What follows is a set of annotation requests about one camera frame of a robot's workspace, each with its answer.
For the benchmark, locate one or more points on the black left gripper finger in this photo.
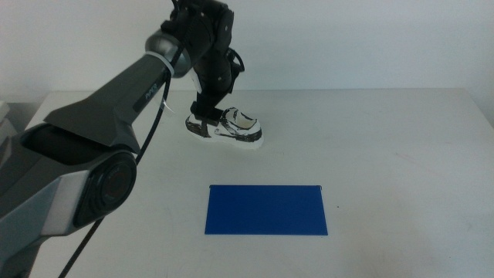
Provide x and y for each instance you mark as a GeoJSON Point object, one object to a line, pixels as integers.
{"type": "Point", "coordinates": [208, 112]}

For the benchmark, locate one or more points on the white and black sneaker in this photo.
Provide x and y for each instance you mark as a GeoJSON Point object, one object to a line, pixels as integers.
{"type": "Point", "coordinates": [241, 135]}

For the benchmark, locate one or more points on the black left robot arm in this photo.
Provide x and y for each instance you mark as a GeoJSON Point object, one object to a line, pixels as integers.
{"type": "Point", "coordinates": [108, 104]}

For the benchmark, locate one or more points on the blue rectangular mat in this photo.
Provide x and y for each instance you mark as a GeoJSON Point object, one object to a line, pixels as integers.
{"type": "Point", "coordinates": [266, 210]}

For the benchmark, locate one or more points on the white zip tie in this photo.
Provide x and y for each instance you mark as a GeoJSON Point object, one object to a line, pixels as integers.
{"type": "Point", "coordinates": [164, 63]}

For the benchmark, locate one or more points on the white side furniture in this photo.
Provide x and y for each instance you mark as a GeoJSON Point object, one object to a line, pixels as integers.
{"type": "Point", "coordinates": [4, 129]}

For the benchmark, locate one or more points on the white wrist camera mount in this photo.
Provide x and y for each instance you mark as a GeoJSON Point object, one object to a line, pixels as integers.
{"type": "Point", "coordinates": [197, 83]}

